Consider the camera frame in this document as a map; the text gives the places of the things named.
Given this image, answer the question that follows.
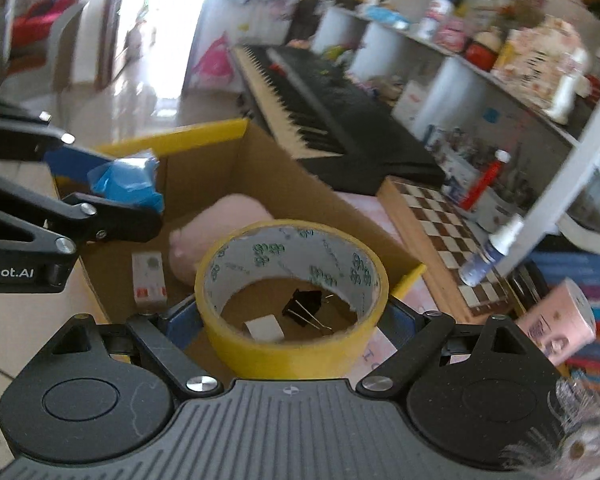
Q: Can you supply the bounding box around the black electronic keyboard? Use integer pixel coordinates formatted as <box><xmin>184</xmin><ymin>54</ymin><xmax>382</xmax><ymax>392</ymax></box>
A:
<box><xmin>229</xmin><ymin>44</ymin><xmax>447</xmax><ymax>195</ymax></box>

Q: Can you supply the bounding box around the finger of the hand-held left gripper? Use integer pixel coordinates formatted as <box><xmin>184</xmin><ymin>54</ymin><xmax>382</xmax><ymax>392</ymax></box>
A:
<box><xmin>0</xmin><ymin>110</ymin><xmax>156</xmax><ymax>181</ymax></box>
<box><xmin>0</xmin><ymin>167</ymin><xmax>162</xmax><ymax>261</ymax></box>

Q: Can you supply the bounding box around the yellow cardboard box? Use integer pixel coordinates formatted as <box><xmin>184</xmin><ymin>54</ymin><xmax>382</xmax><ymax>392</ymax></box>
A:
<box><xmin>52</xmin><ymin>119</ymin><xmax>426</xmax><ymax>376</ymax></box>

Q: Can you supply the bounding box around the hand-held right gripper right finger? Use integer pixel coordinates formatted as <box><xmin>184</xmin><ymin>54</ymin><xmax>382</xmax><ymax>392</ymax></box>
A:
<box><xmin>355</xmin><ymin>295</ymin><xmax>548</xmax><ymax>397</ymax></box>

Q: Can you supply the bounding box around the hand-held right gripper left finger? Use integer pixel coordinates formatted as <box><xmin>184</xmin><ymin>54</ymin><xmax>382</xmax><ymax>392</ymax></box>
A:
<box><xmin>27</xmin><ymin>297</ymin><xmax>222</xmax><ymax>397</ymax></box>

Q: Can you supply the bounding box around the white bottle blue cap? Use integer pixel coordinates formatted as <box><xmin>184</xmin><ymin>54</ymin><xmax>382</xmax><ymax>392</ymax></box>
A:
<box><xmin>420</xmin><ymin>0</ymin><xmax>453</xmax><ymax>41</ymax></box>

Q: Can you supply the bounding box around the white charger plug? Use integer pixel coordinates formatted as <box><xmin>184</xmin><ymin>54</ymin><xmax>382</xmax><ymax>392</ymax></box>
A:
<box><xmin>244</xmin><ymin>315</ymin><xmax>285</xmax><ymax>343</ymax></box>

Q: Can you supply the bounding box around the pink bag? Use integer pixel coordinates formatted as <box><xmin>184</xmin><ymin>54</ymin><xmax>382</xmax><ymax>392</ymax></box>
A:
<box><xmin>192</xmin><ymin>35</ymin><xmax>236</xmax><ymax>91</ymax></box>

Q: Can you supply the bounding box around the light blue packet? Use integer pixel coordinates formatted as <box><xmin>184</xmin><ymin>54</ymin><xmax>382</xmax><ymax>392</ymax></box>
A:
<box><xmin>365</xmin><ymin>5</ymin><xmax>411</xmax><ymax>28</ymax></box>

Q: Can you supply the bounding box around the red white tube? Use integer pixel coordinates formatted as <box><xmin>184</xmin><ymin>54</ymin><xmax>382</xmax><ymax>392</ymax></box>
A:
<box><xmin>460</xmin><ymin>150</ymin><xmax>512</xmax><ymax>211</ymax></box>

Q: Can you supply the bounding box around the small white red box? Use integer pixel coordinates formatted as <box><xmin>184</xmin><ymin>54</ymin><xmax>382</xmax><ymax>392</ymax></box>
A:
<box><xmin>131</xmin><ymin>251</ymin><xmax>168</xmax><ymax>306</ymax></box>

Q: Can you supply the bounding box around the grey fluffy fur trim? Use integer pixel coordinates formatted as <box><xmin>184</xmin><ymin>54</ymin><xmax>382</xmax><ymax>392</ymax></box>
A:
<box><xmin>500</xmin><ymin>377</ymin><xmax>600</xmax><ymax>480</ymax></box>

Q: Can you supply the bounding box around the white box red label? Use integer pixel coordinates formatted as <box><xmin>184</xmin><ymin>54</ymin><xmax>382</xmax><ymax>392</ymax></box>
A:
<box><xmin>395</xmin><ymin>82</ymin><xmax>431</xmax><ymax>126</ymax></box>

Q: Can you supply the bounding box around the row of colourful books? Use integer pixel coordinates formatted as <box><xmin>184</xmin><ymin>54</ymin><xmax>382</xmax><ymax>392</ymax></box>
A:
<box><xmin>530</xmin><ymin>250</ymin><xmax>600</xmax><ymax>376</ymax></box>

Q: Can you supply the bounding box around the pink packet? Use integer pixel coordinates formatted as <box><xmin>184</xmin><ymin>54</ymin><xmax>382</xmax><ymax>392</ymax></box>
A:
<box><xmin>437</xmin><ymin>17</ymin><xmax>468</xmax><ymax>53</ymax></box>

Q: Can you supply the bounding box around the white spray bottle blue label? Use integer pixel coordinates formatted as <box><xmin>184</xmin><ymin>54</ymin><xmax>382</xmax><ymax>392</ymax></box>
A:
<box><xmin>459</xmin><ymin>214</ymin><xmax>526</xmax><ymax>287</ymax></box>

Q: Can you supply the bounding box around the grey chair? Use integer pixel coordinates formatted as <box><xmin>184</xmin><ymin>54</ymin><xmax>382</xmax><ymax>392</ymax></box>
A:
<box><xmin>0</xmin><ymin>2</ymin><xmax>88</xmax><ymax>91</ymax></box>

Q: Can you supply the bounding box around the blue plastic packet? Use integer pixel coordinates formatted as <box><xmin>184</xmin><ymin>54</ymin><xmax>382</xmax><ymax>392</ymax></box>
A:
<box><xmin>87</xmin><ymin>156</ymin><xmax>167</xmax><ymax>213</ymax></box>

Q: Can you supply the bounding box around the pink cylinder cup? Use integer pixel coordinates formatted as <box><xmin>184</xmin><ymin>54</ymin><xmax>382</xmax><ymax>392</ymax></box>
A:
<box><xmin>517</xmin><ymin>279</ymin><xmax>597</xmax><ymax>367</ymax></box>

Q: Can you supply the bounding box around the white shelf unit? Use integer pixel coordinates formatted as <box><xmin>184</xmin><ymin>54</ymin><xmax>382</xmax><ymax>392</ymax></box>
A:
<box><xmin>310</xmin><ymin>5</ymin><xmax>600</xmax><ymax>271</ymax></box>

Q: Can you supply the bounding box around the black binder clip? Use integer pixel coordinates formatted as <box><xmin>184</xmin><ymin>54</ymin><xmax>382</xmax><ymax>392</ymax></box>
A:
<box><xmin>281</xmin><ymin>287</ymin><xmax>333</xmax><ymax>332</ymax></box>

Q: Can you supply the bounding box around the pink plush toy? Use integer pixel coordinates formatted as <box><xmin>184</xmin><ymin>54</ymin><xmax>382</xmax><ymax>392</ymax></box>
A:
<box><xmin>167</xmin><ymin>194</ymin><xmax>276</xmax><ymax>286</ymax></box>

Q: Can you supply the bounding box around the yellow tape roll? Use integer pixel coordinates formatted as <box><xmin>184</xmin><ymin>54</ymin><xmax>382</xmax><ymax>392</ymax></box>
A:
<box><xmin>194</xmin><ymin>219</ymin><xmax>391</xmax><ymax>378</ymax></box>

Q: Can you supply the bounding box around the wooden chessboard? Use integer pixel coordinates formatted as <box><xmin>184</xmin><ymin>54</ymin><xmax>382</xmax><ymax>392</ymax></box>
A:
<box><xmin>376</xmin><ymin>176</ymin><xmax>523</xmax><ymax>317</ymax></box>

